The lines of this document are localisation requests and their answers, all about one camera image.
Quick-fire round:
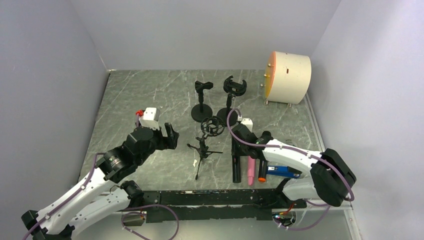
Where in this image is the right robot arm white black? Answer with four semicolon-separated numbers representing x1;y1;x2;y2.
230;124;357;208

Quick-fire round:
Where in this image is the beige cylindrical drum box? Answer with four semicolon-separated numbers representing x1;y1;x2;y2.
263;51;312;105

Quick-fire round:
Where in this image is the blue black stapler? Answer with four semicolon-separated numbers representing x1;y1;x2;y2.
266;165;302;179

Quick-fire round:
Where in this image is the black round-base clip stand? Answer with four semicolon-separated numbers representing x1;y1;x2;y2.
191;80;214;123

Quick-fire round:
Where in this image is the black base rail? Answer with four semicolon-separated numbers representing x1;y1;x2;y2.
125;188;291;221

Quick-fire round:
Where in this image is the black tripod microphone stand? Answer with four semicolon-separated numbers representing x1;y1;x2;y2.
186;115;226;181

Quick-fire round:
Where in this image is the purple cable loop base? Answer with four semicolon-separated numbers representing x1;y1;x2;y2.
120;203;180;240

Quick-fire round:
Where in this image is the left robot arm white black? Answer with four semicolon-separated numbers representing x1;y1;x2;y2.
21;122;180;240

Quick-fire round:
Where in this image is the black round-base shock-mount stand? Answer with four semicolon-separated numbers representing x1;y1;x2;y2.
216;75;247;127

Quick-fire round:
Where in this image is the grey-head microphone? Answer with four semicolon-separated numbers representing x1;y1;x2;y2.
231;154;241;184

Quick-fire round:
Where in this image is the black microphone orange end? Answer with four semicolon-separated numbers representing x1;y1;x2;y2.
257;159;268;183

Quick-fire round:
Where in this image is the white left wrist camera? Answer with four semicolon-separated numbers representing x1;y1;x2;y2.
135;107;160;131

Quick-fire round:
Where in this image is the pink microphone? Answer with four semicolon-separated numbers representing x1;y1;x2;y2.
247;156;256;186

